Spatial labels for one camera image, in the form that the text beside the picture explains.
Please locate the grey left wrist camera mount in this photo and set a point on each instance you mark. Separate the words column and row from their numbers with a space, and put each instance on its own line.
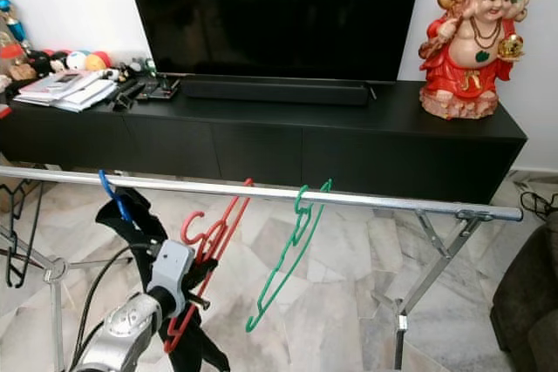
column 170, row 266

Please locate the black television console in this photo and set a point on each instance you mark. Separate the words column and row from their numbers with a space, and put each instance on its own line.
column 270, row 145

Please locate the black remote control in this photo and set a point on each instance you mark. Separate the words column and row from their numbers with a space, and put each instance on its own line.
column 126, row 98

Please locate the black soundbar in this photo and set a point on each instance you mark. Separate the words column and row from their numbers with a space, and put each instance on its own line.
column 279, row 91

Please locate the silver metal clothes rack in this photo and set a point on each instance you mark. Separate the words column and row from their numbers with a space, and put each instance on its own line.
column 401, row 204

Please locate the blue plastic hanger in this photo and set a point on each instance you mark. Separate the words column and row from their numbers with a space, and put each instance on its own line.
column 109, row 191

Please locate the red laughing Buddha statue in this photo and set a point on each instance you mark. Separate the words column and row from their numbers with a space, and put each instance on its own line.
column 471, row 58

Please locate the black flat screen television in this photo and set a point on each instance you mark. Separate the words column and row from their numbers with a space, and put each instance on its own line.
column 270, row 15

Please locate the white paper stack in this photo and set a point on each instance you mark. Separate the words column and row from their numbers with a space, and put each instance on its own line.
column 65, row 91

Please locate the blue and gold ornament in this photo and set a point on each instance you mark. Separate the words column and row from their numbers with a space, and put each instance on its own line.
column 9, row 22

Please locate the red plastic hanger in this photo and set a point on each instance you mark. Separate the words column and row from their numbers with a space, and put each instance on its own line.
column 223, row 233

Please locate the green plastic hanger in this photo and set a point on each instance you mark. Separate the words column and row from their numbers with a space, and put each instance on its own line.
column 301, row 213

